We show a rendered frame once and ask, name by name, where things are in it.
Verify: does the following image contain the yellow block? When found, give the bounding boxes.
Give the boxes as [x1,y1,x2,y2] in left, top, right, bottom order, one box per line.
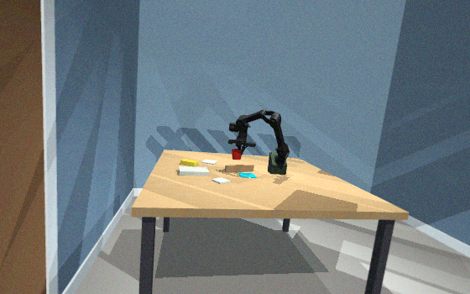
[180,159,199,167]

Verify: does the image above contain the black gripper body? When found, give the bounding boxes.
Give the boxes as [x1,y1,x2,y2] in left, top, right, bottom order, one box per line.
[228,133,256,147]

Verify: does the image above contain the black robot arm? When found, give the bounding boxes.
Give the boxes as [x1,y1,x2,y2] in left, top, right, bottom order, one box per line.
[229,109,290,164]

